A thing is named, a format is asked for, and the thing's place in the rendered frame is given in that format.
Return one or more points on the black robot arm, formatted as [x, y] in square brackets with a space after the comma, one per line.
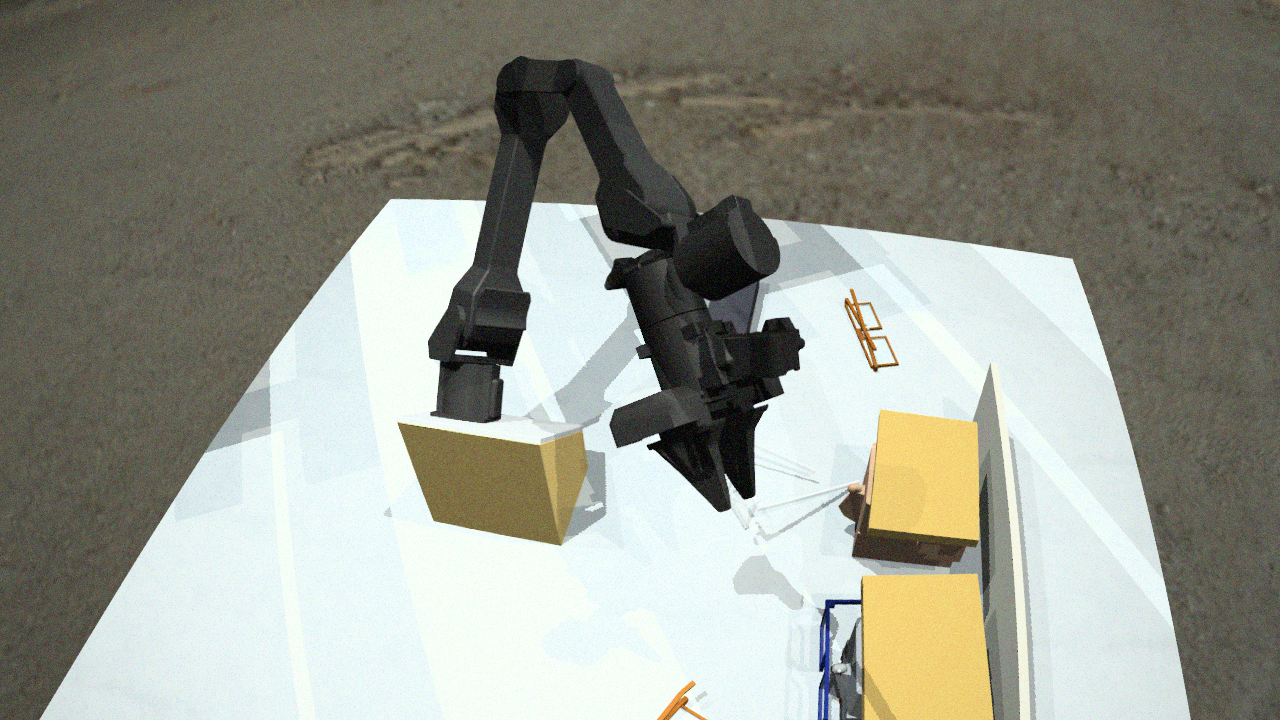
[693, 256]

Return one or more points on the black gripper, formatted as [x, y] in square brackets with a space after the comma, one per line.
[703, 433]

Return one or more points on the beige flat panel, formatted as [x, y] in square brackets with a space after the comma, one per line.
[1003, 591]

